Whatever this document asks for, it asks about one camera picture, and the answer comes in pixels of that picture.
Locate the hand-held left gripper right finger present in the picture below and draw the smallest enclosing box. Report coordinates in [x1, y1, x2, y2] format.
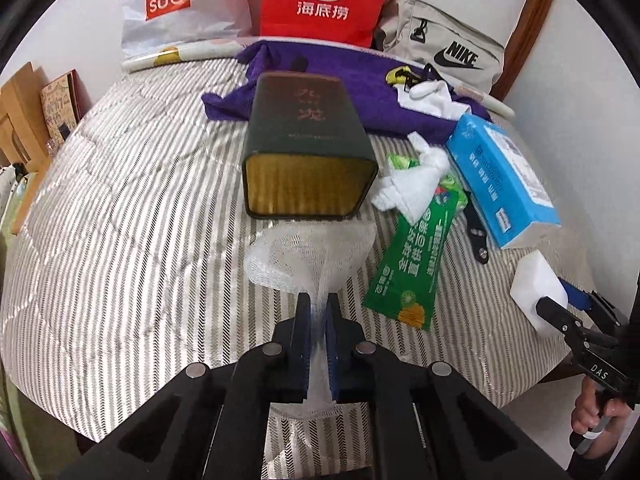
[325, 292, 571, 480]

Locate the white sponge block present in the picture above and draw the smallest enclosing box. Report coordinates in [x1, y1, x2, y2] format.
[510, 251, 571, 333]

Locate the red paper bag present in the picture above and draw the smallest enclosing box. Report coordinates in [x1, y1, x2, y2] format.
[259, 0, 396, 50]

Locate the white plastic shopping bag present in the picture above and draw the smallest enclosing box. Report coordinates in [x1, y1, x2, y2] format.
[120, 0, 253, 58]

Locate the wooden headboard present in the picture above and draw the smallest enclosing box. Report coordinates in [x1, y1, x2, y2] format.
[0, 62, 51, 166]

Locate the grey waist bag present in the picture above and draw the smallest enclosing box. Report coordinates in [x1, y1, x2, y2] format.
[372, 0, 506, 98]

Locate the long green snack packet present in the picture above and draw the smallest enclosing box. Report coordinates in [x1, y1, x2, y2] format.
[362, 172, 468, 333]

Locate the white mesh pouch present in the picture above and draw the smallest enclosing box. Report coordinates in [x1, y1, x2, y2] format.
[247, 220, 378, 418]

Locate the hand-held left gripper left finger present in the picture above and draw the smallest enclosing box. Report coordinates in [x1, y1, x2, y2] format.
[55, 292, 313, 480]

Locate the grey striped mattress pad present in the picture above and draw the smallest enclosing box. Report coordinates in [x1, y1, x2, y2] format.
[0, 52, 591, 441]

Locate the blue tissue pack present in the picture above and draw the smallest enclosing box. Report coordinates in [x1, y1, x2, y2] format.
[444, 112, 561, 251]

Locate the white cloth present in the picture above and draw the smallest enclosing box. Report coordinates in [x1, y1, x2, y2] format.
[370, 132, 451, 223]

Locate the rolled white poster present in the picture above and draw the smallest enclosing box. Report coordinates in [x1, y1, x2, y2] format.
[122, 35, 516, 118]

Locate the patterned brown book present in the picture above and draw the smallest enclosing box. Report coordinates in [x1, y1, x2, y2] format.
[41, 71, 81, 143]

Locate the person's right hand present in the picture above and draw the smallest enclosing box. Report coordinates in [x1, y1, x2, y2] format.
[570, 389, 632, 437]

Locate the brown wooden door frame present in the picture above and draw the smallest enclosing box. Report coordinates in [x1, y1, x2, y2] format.
[487, 0, 558, 101]

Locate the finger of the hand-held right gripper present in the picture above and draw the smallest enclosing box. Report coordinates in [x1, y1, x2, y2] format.
[537, 297, 601, 357]
[560, 277, 621, 330]

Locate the purple cloth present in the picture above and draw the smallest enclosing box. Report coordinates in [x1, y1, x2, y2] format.
[201, 40, 493, 146]

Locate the dark green tin box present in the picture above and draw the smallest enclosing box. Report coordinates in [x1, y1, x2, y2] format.
[241, 71, 378, 221]

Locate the yellow and white plush toy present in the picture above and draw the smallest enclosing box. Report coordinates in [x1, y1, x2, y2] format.
[385, 62, 473, 122]

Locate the black watch strap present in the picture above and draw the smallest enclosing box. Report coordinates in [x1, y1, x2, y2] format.
[464, 189, 492, 266]

